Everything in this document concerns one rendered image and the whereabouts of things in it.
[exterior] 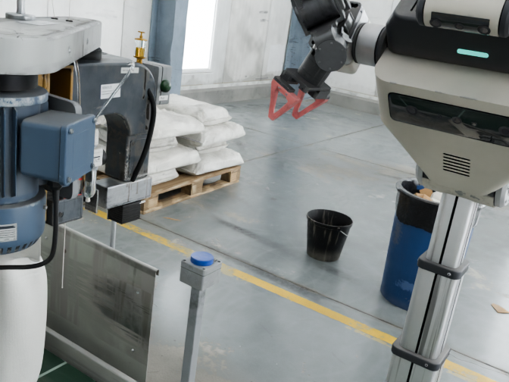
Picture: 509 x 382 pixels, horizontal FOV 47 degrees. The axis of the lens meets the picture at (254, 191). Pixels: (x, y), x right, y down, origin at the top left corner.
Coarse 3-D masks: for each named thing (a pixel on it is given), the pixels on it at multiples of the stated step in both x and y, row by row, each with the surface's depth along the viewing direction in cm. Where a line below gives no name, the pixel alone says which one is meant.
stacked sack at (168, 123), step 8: (160, 112) 433; (168, 112) 440; (160, 120) 406; (168, 120) 413; (176, 120) 416; (184, 120) 420; (192, 120) 427; (160, 128) 393; (168, 128) 400; (176, 128) 406; (184, 128) 413; (192, 128) 421; (200, 128) 429; (152, 136) 388; (160, 136) 395; (168, 136) 402
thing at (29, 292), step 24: (0, 264) 145; (24, 264) 150; (0, 288) 146; (24, 288) 149; (0, 312) 148; (24, 312) 151; (0, 336) 150; (24, 336) 153; (0, 360) 152; (24, 360) 155
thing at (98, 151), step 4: (96, 128) 117; (96, 132) 116; (96, 136) 116; (96, 140) 117; (96, 144) 117; (96, 148) 118; (100, 148) 118; (96, 152) 117; (100, 152) 118; (96, 156) 117; (100, 156) 118; (96, 160) 118; (100, 160) 119; (96, 164) 118; (100, 164) 119; (92, 168) 118; (96, 168) 119; (88, 200) 121
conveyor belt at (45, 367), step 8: (48, 352) 183; (48, 360) 179; (56, 360) 180; (48, 368) 176; (56, 368) 176; (64, 368) 177; (72, 368) 177; (40, 376) 172; (48, 376) 172; (56, 376) 173; (64, 376) 173; (72, 376) 174; (80, 376) 174; (88, 376) 175
